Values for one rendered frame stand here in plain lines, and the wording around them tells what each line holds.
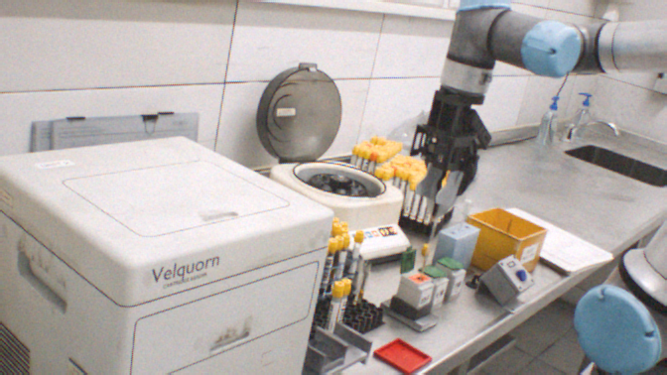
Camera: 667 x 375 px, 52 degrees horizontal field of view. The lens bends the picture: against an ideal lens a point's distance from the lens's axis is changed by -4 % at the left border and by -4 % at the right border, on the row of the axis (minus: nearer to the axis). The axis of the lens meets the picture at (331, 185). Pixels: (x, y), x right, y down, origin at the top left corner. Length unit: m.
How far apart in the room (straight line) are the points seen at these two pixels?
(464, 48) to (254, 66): 0.62
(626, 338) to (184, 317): 0.53
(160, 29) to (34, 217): 0.70
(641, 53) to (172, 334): 0.72
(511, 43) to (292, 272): 0.45
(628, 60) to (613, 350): 0.40
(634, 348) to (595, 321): 0.06
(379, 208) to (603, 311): 0.63
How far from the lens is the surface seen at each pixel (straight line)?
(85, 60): 1.29
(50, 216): 0.71
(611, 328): 0.93
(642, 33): 1.06
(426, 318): 1.23
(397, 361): 1.11
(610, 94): 3.55
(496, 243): 1.48
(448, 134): 1.07
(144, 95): 1.38
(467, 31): 1.05
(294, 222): 0.74
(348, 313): 1.16
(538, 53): 0.98
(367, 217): 1.41
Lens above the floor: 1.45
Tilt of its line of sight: 19 degrees down
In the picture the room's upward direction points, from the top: 12 degrees clockwise
